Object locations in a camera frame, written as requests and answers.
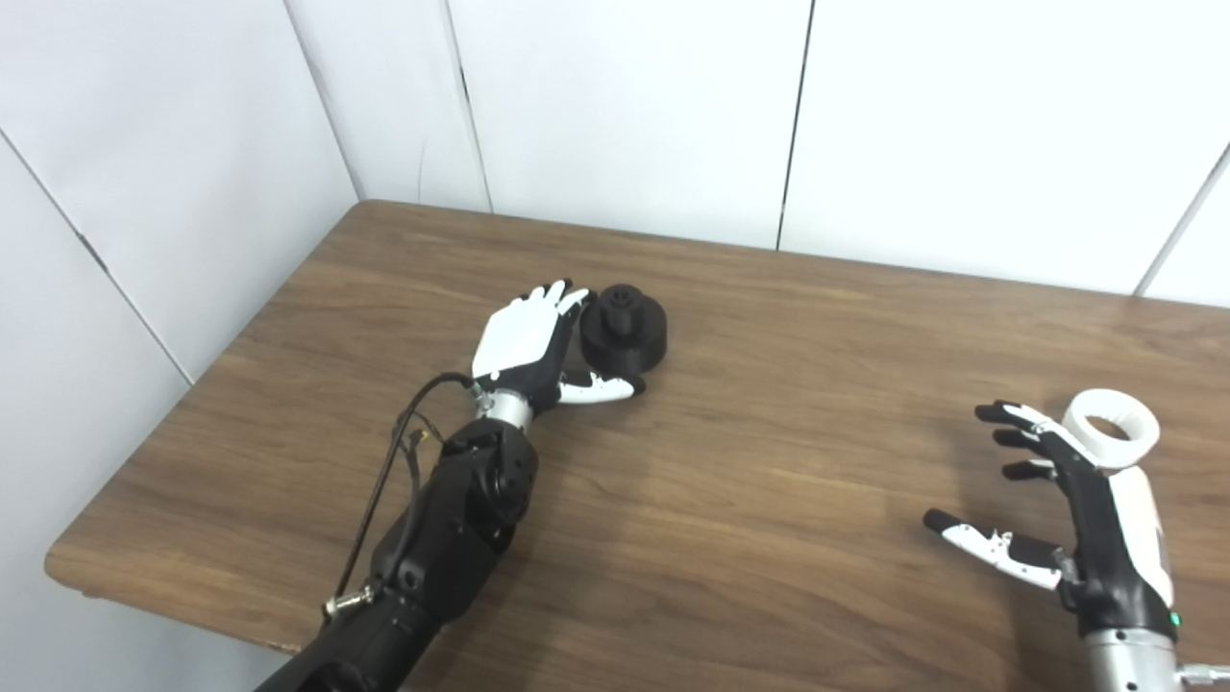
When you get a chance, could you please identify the thin left wrist wires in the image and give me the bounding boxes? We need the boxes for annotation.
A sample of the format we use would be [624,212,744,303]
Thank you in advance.
[406,428,448,483]

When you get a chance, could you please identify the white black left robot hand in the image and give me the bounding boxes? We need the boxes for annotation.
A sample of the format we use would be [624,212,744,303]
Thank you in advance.
[471,279,647,431]

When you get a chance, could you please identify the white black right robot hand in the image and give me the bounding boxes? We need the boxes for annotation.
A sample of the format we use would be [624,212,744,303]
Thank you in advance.
[922,399,1186,692]

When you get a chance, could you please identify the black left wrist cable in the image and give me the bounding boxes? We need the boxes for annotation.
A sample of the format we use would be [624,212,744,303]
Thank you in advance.
[322,372,481,621]

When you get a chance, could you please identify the white toothed plastic ring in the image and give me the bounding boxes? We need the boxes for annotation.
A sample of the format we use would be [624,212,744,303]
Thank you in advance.
[1062,388,1161,472]

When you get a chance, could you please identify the round black plastic part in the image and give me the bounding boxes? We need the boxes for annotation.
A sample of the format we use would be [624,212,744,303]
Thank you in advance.
[579,284,669,378]

